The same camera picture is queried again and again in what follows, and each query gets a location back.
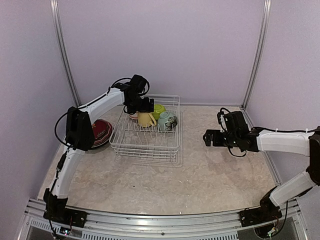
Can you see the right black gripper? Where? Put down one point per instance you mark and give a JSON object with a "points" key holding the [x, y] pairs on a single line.
{"points": [[209, 134]]}

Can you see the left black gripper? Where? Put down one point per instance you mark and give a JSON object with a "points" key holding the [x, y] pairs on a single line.
{"points": [[146, 108]]}

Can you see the lime green bowl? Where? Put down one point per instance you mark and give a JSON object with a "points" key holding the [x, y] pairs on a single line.
{"points": [[157, 110]]}

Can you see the pale yellow mug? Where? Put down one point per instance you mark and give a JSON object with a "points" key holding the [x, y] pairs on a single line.
{"points": [[146, 119]]}

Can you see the white red patterned bowl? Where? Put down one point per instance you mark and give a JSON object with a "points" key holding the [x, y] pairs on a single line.
{"points": [[133, 116]]}

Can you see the light blue floral bowl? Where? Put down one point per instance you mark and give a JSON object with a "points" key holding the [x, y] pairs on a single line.
{"points": [[167, 121]]}

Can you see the dark red black plate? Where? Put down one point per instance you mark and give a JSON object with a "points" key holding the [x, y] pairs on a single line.
{"points": [[101, 124]]}

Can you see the black rimmed striped plate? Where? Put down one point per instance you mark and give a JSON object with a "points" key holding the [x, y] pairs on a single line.
{"points": [[100, 146]]}

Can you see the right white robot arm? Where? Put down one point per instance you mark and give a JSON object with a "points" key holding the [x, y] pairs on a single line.
{"points": [[303, 143]]}

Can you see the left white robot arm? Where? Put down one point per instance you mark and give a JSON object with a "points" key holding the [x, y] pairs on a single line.
{"points": [[79, 135]]}

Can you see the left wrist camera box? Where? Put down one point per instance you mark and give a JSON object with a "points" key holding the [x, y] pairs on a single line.
{"points": [[140, 84]]}

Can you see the white wire dish rack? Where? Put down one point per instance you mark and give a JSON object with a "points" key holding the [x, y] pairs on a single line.
{"points": [[132, 140]]}

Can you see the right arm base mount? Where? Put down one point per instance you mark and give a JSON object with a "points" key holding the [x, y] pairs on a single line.
{"points": [[255, 216]]}

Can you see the aluminium front rail frame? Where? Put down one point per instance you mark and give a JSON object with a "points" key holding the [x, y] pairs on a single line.
{"points": [[104, 225]]}

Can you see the left aluminium corner post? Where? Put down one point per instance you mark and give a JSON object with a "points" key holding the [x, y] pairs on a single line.
{"points": [[54, 5]]}

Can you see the aluminium corner post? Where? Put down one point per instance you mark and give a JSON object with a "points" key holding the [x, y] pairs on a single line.
{"points": [[258, 52], [54, 5]]}

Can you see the right aluminium corner post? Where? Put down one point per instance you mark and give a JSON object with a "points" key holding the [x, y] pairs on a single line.
{"points": [[258, 52]]}

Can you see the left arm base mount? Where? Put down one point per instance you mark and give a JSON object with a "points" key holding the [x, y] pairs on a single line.
{"points": [[59, 213]]}

